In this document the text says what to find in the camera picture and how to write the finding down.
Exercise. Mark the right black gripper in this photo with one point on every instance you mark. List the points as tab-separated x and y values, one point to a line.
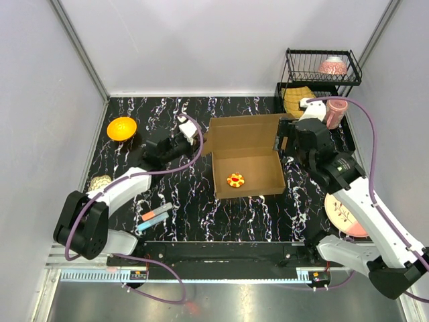
285	128

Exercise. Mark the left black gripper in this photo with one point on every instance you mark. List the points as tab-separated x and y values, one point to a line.
192	149

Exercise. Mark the brown cardboard box sheet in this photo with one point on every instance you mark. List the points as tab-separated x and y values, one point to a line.
244	144

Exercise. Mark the orange flower toy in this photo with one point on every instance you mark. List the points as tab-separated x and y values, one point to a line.
235	180

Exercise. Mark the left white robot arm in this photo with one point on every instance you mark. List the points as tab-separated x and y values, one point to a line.
83	225

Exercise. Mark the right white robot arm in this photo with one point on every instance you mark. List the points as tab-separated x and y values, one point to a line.
397	260

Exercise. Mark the yellow woven plate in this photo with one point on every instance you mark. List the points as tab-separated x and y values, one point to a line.
292	98

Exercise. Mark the orange bowl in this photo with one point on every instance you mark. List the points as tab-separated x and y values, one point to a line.
121	129

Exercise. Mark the pink mug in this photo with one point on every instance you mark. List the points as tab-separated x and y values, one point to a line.
335	111

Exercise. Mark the small floral patterned bowl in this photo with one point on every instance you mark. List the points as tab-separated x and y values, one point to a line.
99	182

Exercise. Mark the blue marker pen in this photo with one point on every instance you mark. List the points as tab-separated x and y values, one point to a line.
151	222

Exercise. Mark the pink patterned bowl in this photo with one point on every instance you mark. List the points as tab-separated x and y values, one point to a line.
333	65

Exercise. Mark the pink round plate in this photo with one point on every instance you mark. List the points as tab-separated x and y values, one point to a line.
342	218

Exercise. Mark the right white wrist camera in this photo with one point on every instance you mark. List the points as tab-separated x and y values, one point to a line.
312	110

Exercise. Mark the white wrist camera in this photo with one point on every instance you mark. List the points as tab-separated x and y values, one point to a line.
188	129
312	110

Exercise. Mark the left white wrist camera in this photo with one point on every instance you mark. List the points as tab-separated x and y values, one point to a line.
188	129

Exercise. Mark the black wire dish rack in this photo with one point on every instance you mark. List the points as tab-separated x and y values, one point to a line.
301	70

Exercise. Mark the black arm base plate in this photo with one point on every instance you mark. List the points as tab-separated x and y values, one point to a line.
198	260

